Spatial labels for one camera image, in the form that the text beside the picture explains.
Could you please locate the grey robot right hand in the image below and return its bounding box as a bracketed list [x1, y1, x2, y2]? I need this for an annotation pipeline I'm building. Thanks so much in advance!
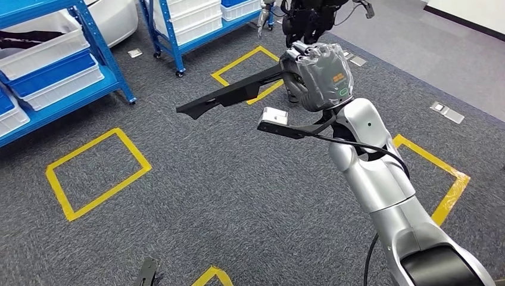
[279, 41, 355, 113]

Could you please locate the black plastic panel part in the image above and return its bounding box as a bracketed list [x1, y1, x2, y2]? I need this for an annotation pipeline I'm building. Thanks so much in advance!
[0, 30, 66, 50]
[175, 63, 287, 120]

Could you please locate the blue metal shelf rack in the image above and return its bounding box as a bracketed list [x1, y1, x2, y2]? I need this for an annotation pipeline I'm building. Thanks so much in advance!
[138, 0, 275, 77]
[0, 0, 138, 149]

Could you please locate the black humanoid robot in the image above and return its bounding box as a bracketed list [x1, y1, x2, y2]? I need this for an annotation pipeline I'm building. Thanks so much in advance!
[257, 0, 376, 48]

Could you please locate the large white plastic bin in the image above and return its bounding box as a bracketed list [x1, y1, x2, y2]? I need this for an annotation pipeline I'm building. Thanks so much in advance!
[166, 0, 224, 46]

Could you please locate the white car with red stripe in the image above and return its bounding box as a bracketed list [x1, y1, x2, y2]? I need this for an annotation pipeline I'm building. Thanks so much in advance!
[85, 0, 139, 49]

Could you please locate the black robot left foot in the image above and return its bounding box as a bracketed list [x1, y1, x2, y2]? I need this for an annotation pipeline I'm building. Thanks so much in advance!
[132, 256, 164, 286]

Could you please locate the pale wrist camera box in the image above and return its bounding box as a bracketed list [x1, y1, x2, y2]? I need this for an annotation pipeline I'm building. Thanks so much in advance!
[261, 106, 289, 126]

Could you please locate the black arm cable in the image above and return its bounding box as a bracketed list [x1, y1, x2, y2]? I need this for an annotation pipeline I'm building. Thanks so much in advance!
[311, 133, 411, 286]

